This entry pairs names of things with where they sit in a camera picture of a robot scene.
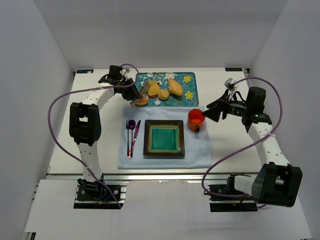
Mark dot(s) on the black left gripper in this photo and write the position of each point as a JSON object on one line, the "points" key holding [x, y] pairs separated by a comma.
{"points": [[130, 91]]}

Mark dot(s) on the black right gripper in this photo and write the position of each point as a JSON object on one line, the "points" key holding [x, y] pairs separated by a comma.
{"points": [[223, 107]]}

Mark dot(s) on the stainless steel serving tongs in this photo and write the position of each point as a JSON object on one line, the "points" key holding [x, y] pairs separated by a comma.
{"points": [[142, 92]]}

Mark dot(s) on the sliced brown bread loaf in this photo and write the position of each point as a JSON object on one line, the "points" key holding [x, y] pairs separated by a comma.
{"points": [[153, 88]]}

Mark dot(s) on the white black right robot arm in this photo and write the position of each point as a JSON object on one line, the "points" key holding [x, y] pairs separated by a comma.
{"points": [[277, 182]]}

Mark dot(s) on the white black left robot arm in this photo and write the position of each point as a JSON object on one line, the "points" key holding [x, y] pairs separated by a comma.
{"points": [[84, 117]]}

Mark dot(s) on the small round bread roll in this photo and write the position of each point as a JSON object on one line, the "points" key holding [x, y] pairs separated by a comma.
{"points": [[163, 94]]}

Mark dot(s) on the large crusty bread roll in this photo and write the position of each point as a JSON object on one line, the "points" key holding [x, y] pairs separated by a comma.
{"points": [[174, 87]]}

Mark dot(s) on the round sesame burger bun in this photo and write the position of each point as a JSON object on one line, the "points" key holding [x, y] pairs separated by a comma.
{"points": [[140, 102]]}

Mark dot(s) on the iridescent purple fork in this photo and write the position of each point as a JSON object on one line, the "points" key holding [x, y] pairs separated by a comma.
{"points": [[127, 124]]}

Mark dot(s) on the iridescent purple spoon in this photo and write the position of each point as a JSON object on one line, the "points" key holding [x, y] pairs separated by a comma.
{"points": [[132, 127]]}

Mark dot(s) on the iridescent purple knife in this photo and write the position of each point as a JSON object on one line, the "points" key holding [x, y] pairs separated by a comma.
{"points": [[136, 132]]}

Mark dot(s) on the blue label right corner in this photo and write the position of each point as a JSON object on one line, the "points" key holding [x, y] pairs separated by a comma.
{"points": [[233, 69]]}

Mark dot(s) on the blue label corner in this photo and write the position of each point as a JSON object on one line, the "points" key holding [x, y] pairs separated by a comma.
{"points": [[233, 69], [84, 71]]}

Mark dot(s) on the teal floral serving tray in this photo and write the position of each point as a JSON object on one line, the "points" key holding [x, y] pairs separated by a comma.
{"points": [[187, 80]]}

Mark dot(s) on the light blue cloth placemat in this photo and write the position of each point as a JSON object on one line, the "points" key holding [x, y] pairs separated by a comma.
{"points": [[198, 149]]}

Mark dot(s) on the square green glazed plate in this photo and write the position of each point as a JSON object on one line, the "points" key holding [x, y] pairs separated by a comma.
{"points": [[164, 139]]}

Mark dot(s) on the blue label left corner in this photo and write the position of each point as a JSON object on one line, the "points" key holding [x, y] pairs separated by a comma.
{"points": [[84, 71]]}

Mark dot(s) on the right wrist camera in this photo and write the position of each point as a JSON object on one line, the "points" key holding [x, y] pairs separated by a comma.
{"points": [[231, 85]]}

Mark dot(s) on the orange mug black handle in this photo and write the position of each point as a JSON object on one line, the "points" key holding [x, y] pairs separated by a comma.
{"points": [[195, 120]]}

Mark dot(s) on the aluminium frame rail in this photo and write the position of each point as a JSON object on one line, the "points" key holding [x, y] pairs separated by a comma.
{"points": [[123, 177]]}

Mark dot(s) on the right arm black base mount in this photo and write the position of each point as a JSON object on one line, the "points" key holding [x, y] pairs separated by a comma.
{"points": [[222, 204]]}

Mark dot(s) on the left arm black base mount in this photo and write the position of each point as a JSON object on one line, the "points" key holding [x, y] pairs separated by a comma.
{"points": [[93, 195]]}

